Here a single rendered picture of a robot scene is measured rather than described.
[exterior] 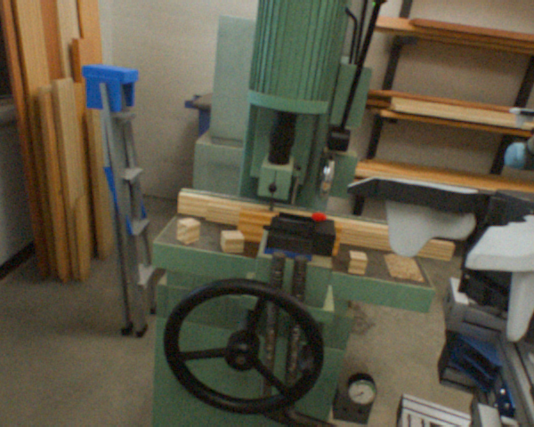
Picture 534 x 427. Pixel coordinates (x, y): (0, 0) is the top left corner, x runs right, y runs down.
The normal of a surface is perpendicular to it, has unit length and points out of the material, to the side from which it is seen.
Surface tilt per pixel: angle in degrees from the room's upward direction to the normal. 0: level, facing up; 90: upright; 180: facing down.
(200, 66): 90
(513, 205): 90
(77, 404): 0
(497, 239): 34
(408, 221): 87
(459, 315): 90
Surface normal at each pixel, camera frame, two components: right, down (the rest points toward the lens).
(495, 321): -0.30, 0.32
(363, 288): -0.10, 0.36
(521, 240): 0.14, -0.54
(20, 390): 0.13, -0.92
